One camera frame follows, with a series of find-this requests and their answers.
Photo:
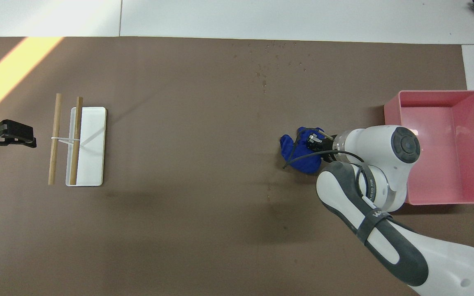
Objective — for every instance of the white rectangular tray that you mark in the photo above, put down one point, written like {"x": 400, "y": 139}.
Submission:
{"x": 93, "y": 148}

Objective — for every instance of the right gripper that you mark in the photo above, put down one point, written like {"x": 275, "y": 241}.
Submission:
{"x": 322, "y": 144}

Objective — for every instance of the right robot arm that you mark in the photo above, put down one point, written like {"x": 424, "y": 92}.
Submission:
{"x": 370, "y": 144}

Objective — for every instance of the wooden rod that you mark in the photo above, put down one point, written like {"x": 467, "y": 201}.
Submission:
{"x": 56, "y": 119}
{"x": 76, "y": 119}

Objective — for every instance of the blue towel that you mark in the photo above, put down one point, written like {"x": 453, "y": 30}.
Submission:
{"x": 299, "y": 161}

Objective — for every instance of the pink plastic bin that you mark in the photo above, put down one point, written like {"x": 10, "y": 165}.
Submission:
{"x": 447, "y": 164}

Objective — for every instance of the white thin band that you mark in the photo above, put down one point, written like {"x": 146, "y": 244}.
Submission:
{"x": 62, "y": 139}

